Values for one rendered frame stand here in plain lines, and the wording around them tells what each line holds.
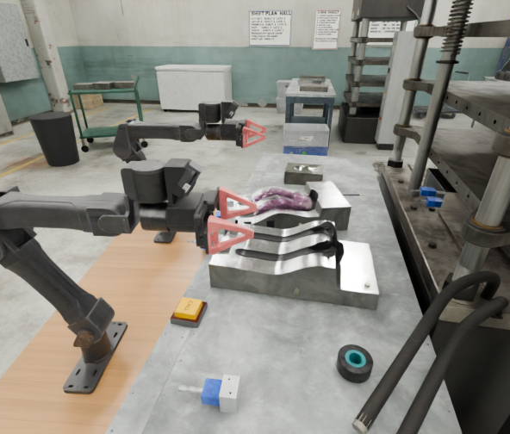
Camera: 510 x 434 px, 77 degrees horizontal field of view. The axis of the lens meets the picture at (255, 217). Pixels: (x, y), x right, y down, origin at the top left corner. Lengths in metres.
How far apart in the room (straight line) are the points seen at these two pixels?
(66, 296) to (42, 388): 0.24
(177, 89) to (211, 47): 1.29
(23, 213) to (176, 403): 0.49
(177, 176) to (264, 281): 0.53
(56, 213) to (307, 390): 0.63
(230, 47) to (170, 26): 1.43
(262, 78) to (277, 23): 1.14
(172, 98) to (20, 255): 7.18
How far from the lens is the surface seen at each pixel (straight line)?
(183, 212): 0.56
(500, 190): 1.03
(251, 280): 0.99
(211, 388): 0.78
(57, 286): 0.80
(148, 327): 0.97
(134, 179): 0.58
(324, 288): 0.97
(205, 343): 0.90
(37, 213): 0.70
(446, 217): 1.53
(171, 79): 7.75
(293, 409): 0.80
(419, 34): 2.05
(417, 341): 0.87
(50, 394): 0.93
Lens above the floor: 1.49
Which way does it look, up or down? 29 degrees down
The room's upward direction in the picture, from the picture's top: straight up
